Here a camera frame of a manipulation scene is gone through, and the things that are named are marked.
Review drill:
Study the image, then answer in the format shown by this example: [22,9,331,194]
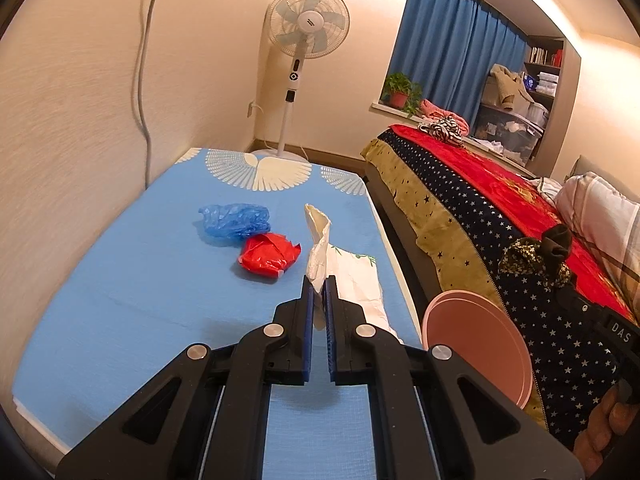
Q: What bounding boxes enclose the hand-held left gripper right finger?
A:
[322,276,586,480]

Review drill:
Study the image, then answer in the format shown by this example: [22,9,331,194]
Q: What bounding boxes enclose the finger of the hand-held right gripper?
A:
[555,282,596,318]

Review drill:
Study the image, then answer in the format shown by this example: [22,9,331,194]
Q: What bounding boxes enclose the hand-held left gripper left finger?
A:
[55,276,315,480]

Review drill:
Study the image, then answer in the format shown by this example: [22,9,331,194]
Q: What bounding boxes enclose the black gold patterned cloth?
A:
[498,224,575,290]

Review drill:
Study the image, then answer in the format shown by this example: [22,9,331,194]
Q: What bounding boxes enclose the white plastic bag green print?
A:
[303,203,403,346]

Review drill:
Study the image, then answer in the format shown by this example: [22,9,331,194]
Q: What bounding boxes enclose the pink round bin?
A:
[421,290,533,408]

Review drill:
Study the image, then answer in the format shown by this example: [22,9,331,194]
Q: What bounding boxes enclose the person's right hand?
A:
[572,385,640,476]

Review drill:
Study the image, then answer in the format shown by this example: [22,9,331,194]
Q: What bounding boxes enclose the red plastic bag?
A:
[237,232,302,280]

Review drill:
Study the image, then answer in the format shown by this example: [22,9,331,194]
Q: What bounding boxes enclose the plaid pillow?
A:
[555,171,640,311]

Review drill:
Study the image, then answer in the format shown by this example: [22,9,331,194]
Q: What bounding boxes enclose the white crumpled cloth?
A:
[537,177,566,206]

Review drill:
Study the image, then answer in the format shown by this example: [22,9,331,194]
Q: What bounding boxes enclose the blue plastic bag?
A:
[198,202,272,247]

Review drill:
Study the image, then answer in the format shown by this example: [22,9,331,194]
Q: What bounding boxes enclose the grey headboard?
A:
[565,155,601,181]

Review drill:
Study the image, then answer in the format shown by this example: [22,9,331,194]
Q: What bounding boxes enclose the red star-print blanket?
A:
[361,124,640,436]

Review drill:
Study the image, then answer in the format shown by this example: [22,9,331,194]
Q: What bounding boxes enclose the blue mat with wing print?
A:
[12,147,423,480]

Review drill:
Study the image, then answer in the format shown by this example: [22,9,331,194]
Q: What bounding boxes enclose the clear storage box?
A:
[472,104,546,166]

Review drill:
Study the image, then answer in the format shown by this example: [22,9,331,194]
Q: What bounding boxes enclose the black white striped cloth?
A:
[417,115,466,147]

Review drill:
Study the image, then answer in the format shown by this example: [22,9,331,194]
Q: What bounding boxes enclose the beige jacket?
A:
[487,63,533,111]

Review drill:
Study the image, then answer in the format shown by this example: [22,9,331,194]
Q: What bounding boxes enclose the pink cloth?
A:
[419,99,471,133]

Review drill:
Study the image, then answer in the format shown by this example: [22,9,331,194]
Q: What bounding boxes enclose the brown bookshelf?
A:
[522,35,566,111]

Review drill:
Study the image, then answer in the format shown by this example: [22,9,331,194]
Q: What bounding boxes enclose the potted green plant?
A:
[381,72,423,116]

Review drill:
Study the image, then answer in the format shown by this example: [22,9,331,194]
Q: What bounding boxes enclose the blue curtain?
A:
[382,0,530,121]

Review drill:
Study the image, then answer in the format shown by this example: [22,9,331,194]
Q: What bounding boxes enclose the white standing fan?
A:
[250,0,352,163]

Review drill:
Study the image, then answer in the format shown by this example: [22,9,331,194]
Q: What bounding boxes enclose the grey wall cable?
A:
[135,0,173,188]

